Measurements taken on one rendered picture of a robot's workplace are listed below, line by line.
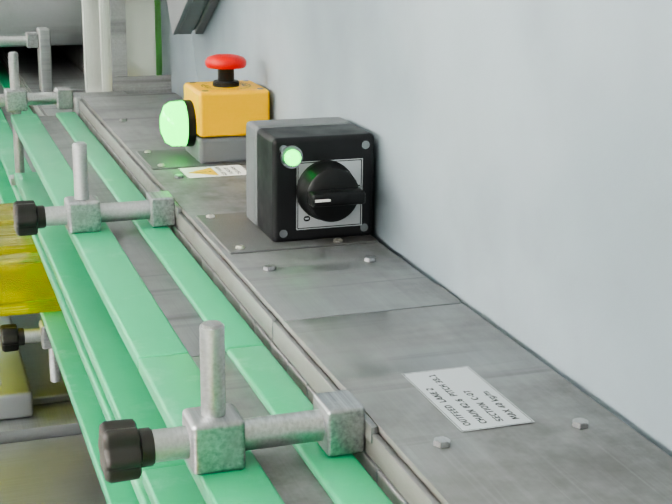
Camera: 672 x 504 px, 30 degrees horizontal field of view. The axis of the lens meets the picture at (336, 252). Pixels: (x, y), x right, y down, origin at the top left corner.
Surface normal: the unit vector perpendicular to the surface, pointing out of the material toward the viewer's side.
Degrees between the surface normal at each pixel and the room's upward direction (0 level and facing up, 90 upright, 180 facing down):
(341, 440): 90
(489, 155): 0
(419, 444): 90
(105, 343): 90
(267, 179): 0
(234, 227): 90
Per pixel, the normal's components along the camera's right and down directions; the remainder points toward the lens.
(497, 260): -0.95, 0.07
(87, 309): 0.01, -0.96
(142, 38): 0.33, 0.27
